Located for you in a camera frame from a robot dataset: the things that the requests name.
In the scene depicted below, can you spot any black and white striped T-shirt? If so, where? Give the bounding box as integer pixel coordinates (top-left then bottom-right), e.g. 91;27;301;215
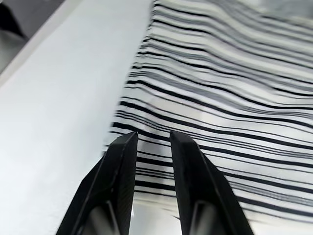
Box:
104;0;313;224

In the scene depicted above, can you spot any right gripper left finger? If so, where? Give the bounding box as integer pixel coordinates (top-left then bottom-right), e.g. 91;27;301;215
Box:
55;131;139;235

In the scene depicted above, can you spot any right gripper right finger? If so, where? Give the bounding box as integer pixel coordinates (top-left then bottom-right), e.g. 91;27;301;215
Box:
169;130;256;235

